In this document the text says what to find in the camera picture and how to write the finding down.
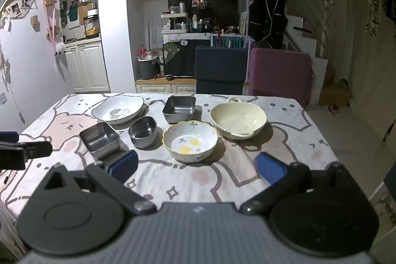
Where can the grey trash bin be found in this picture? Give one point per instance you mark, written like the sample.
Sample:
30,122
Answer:
147,69

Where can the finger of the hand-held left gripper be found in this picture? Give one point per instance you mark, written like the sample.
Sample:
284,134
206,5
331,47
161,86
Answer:
7,137
31,149

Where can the dark blue chair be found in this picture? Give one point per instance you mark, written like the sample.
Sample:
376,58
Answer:
221,69

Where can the lemon print scalloped bowl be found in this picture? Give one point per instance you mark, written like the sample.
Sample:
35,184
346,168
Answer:
185,140

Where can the black cloth covered cabinet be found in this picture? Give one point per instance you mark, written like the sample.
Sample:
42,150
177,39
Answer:
185,63

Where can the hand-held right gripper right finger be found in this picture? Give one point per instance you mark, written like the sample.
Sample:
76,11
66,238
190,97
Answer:
270,166

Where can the white staircase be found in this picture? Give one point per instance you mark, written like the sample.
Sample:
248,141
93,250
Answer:
304,41

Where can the white kitchen cabinets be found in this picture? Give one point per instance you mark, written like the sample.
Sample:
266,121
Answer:
86,66

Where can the low wooden top cabinet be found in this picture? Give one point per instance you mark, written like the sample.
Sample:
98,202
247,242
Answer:
154,87

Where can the dark slipper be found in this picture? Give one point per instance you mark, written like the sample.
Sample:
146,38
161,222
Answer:
333,109

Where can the white plate with blue rim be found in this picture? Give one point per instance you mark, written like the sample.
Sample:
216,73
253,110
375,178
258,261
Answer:
108,109

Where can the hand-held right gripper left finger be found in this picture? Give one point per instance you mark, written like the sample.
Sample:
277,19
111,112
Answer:
125,163

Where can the large square steel container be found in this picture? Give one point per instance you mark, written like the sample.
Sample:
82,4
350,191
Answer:
179,115

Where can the round steel bowl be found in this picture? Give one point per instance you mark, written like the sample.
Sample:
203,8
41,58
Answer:
142,140

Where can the black vest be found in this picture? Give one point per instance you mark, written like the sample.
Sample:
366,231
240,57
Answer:
267,16

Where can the bear print tablecloth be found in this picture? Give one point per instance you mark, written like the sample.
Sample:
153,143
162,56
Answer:
185,180

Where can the white plush toy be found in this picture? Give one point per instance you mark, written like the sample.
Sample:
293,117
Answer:
59,48

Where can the teal sign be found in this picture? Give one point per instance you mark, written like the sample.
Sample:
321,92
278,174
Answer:
227,43

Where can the cardboard box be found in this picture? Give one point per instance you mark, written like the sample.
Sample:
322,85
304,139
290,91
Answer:
335,95

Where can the white shelf rack with bottles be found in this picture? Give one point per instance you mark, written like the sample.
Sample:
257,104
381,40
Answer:
174,21

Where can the small square steel container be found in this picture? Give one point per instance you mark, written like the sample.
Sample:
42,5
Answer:
99,140

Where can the purple chair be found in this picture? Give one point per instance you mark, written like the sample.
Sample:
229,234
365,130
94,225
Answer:
280,72

